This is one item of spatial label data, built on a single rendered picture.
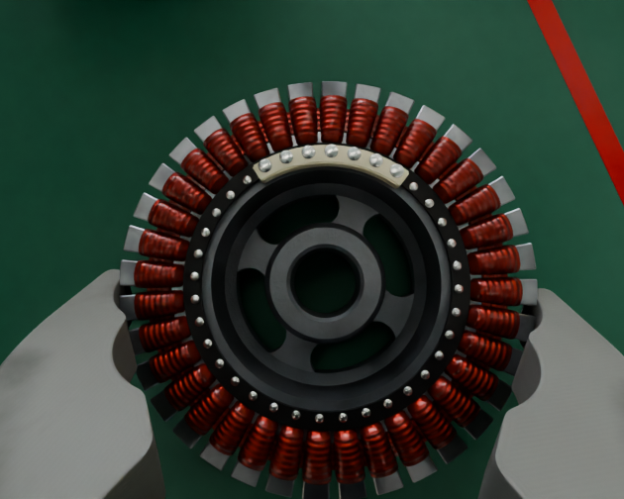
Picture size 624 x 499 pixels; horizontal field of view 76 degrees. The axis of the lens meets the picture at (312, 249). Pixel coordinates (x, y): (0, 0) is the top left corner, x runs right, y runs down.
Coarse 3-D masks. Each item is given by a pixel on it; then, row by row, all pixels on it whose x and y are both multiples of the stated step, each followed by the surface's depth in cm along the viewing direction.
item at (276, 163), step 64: (256, 128) 11; (320, 128) 11; (384, 128) 11; (192, 192) 11; (256, 192) 11; (320, 192) 13; (384, 192) 12; (448, 192) 10; (512, 192) 11; (192, 256) 11; (256, 256) 13; (448, 256) 11; (512, 256) 10; (128, 320) 11; (192, 320) 11; (320, 320) 11; (384, 320) 12; (448, 320) 10; (512, 320) 10; (192, 384) 10; (256, 384) 11; (320, 384) 12; (384, 384) 11; (448, 384) 10; (256, 448) 10; (320, 448) 10; (384, 448) 10; (448, 448) 10
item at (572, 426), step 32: (544, 288) 11; (544, 320) 10; (576, 320) 10; (544, 352) 9; (576, 352) 9; (608, 352) 9; (512, 384) 10; (544, 384) 8; (576, 384) 8; (608, 384) 8; (512, 416) 7; (544, 416) 7; (576, 416) 7; (608, 416) 7; (512, 448) 7; (544, 448) 7; (576, 448) 7; (608, 448) 7; (512, 480) 6; (544, 480) 6; (576, 480) 6; (608, 480) 6
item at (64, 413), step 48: (96, 288) 10; (48, 336) 9; (96, 336) 9; (0, 384) 8; (48, 384) 8; (96, 384) 8; (0, 432) 7; (48, 432) 7; (96, 432) 7; (144, 432) 7; (0, 480) 6; (48, 480) 6; (96, 480) 6; (144, 480) 6
